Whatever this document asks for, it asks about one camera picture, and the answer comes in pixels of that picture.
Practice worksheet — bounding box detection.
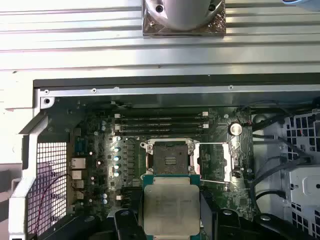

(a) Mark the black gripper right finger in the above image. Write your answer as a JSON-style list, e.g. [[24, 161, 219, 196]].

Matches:
[[201, 209, 315, 240]]

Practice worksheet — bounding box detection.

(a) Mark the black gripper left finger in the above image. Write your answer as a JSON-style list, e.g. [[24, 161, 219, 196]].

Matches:
[[28, 209, 145, 240]]

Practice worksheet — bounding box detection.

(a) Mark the thin metal locking lever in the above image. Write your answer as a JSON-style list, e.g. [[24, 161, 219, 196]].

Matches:
[[199, 177, 231, 185]]

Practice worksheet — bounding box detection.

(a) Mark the silver square CPU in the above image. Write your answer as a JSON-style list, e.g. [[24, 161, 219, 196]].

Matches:
[[141, 174, 202, 237]]

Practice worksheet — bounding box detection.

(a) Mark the metal socket cover frame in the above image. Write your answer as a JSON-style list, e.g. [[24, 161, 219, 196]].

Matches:
[[196, 141, 236, 185]]

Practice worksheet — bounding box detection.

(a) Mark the RAM slot with black clips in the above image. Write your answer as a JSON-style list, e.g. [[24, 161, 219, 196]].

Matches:
[[114, 118, 209, 125], [114, 129, 209, 136], [119, 187, 215, 195], [119, 199, 215, 206]]

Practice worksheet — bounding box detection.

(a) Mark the RAM slot with white clips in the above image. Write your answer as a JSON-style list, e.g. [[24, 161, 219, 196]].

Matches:
[[114, 111, 209, 119], [114, 123, 209, 130], [116, 193, 215, 200]]

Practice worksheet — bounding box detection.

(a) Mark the CPU socket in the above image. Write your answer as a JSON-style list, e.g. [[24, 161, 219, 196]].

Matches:
[[139, 136, 201, 176]]

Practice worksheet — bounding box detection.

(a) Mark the green motherboard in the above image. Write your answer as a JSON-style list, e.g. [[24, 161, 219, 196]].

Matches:
[[37, 96, 257, 240]]

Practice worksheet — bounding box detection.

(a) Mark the perforated metal drive cage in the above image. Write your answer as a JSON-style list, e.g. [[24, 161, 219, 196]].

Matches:
[[252, 109, 320, 240]]

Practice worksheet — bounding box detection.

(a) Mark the round silver coin battery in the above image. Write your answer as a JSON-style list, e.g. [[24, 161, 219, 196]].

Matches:
[[229, 122, 243, 136]]

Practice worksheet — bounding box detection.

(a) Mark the open black PC case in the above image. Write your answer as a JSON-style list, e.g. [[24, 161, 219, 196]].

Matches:
[[8, 79, 320, 240]]

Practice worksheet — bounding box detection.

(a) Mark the pale blue teach pendant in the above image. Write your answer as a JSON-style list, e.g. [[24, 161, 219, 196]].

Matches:
[[282, 0, 320, 12]]

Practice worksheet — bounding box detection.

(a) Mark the thick black cable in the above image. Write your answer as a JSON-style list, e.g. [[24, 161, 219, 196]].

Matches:
[[253, 189, 288, 202]]

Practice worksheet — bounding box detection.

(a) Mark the dark grey cable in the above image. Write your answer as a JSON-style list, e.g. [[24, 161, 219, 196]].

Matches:
[[251, 132, 312, 165]]

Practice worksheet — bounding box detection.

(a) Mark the black cable with white label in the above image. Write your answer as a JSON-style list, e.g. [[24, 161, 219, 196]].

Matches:
[[109, 99, 132, 109]]

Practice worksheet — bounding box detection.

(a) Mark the square brown base plate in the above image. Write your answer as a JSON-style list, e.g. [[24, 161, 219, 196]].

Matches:
[[141, 0, 227, 38]]

